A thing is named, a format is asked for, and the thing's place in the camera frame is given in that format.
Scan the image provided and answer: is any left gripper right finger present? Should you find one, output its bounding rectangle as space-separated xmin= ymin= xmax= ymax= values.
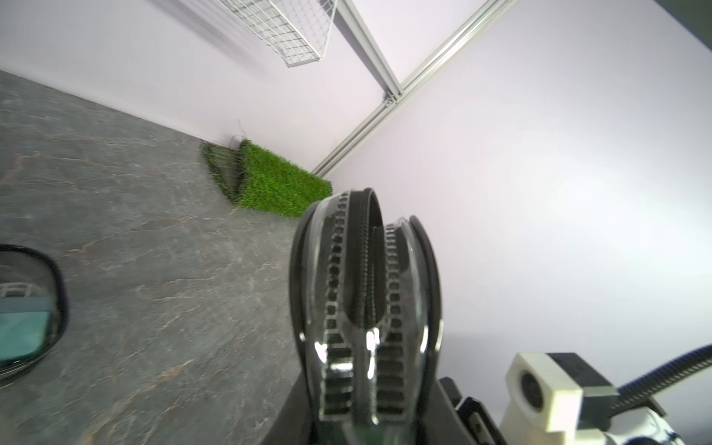
xmin=422 ymin=382 xmax=476 ymax=445

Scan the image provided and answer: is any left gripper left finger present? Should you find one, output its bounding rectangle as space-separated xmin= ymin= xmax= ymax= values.
xmin=261 ymin=373 xmax=316 ymax=445

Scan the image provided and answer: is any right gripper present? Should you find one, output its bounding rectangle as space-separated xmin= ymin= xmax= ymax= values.
xmin=439 ymin=378 xmax=507 ymax=445

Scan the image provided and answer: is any teal charger cube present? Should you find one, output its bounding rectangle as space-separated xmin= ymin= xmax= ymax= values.
xmin=0 ymin=311 xmax=51 ymax=362

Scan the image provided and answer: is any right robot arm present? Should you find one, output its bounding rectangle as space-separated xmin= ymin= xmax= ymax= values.
xmin=439 ymin=346 xmax=711 ymax=444

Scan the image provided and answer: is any green artificial grass mat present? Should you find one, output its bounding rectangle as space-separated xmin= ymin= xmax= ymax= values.
xmin=201 ymin=139 xmax=333 ymax=218

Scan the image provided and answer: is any white wire shelf basket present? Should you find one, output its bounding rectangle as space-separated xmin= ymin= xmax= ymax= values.
xmin=221 ymin=0 xmax=339 ymax=68

